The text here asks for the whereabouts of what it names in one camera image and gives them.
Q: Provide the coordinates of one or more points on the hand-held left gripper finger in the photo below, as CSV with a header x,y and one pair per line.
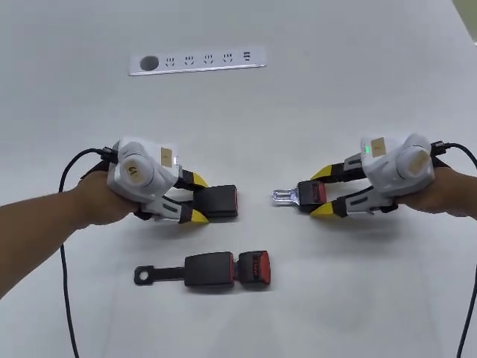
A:
x,y
192,179
175,210

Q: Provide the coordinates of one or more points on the white power strip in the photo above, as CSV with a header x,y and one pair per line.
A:
x,y
208,59

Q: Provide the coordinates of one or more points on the person's left forearm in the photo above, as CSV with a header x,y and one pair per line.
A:
x,y
37,227

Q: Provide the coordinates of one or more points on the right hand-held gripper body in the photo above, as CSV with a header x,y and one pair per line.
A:
x,y
395,168

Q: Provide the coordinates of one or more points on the black seat belt buckle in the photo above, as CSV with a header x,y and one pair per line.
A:
x,y
208,270
220,201

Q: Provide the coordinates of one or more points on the person's left hand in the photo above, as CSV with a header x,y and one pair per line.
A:
x,y
108,205

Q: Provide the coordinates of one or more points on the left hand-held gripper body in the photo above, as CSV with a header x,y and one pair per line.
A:
x,y
138,175

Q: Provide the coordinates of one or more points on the person's right forearm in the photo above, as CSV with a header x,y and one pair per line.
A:
x,y
469,194

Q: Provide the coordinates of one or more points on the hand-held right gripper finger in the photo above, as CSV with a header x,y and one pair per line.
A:
x,y
343,171
354,205

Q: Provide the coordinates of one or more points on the person's right hand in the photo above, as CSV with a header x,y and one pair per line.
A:
x,y
436,197

